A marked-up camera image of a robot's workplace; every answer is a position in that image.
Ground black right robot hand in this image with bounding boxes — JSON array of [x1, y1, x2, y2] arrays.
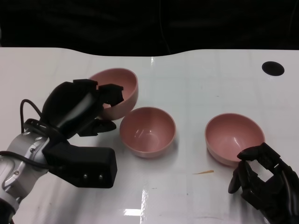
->
[[228, 142, 299, 224]]

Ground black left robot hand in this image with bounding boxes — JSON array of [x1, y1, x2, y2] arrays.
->
[[41, 79, 124, 140]]

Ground pink plastic bowl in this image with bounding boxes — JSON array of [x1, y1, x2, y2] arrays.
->
[[205, 112, 266, 167], [89, 68, 139, 121], [119, 106, 176, 159]]

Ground black backdrop cloth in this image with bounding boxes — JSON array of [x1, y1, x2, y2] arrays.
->
[[0, 0, 299, 56]]

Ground black round table grommet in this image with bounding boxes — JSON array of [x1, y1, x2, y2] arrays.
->
[[261, 61, 285, 76]]

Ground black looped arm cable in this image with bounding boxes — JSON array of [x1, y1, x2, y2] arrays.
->
[[20, 99, 51, 136]]

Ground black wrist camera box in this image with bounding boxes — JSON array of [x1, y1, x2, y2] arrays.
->
[[42, 140, 118, 189]]

